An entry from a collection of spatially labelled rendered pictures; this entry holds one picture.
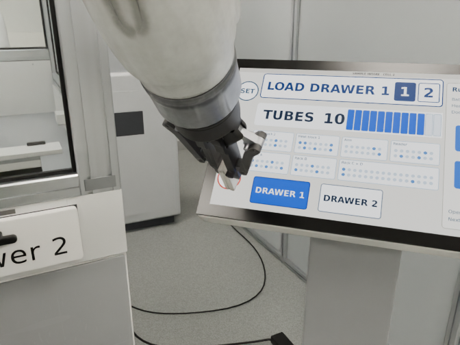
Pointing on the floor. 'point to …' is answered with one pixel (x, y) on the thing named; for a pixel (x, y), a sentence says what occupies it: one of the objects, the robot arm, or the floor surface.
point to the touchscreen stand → (349, 293)
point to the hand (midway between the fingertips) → (229, 172)
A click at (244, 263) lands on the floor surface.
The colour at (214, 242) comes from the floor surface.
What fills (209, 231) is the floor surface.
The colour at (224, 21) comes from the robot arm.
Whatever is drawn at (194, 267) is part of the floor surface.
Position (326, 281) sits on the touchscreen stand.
